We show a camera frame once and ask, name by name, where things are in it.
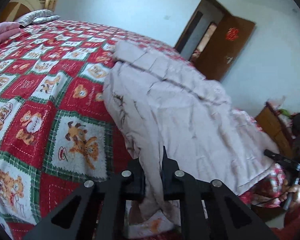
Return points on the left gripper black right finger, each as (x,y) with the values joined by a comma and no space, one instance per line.
(209,210)

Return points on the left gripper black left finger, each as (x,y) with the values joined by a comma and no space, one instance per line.
(95,210)

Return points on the beige quilted down jacket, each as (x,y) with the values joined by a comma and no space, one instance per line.
(163,106)

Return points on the person's right hand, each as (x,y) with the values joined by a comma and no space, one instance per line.
(290,196)

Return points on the wooden cabinet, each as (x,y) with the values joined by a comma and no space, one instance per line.
(271,124)

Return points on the red patchwork bear bedspread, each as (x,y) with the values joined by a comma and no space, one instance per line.
(55,131)

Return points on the brown wooden door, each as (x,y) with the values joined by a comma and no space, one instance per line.
(211,62)

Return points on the red double happiness decoration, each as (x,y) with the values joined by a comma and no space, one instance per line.
(232,34)

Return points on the striped grey pillow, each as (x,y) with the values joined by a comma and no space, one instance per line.
(37,17)

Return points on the pink folded quilt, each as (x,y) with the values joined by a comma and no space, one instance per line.
(8,29)

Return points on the cream and wood headboard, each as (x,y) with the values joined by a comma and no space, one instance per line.
(17,8)

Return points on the silver door handle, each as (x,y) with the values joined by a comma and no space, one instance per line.
(229,59)

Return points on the dark wood door frame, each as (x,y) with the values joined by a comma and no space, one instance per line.
(207,12)

